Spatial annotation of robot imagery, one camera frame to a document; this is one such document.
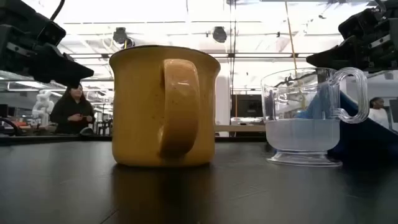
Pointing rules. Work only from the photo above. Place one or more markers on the black ceiling lamp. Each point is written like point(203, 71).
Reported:
point(119, 35)
point(219, 35)

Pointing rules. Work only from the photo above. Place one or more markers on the mustard yellow ceramic mug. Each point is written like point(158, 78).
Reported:
point(140, 124)

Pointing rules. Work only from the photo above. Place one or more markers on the blue microfiber cloth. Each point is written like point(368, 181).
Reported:
point(367, 140)

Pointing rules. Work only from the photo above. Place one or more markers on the black table frame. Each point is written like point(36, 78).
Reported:
point(46, 140)

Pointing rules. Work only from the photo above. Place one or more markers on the black monitor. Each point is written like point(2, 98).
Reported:
point(247, 105)

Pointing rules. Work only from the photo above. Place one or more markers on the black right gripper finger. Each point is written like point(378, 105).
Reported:
point(339, 57)

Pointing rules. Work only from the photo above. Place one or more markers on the clear plastic footed cup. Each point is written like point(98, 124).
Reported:
point(301, 137)

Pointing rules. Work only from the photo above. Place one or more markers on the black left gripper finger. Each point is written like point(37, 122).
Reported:
point(62, 70)

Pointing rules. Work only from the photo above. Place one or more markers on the white robot figure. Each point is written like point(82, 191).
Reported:
point(43, 107)

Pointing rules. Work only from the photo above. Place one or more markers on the person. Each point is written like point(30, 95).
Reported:
point(377, 115)
point(71, 115)

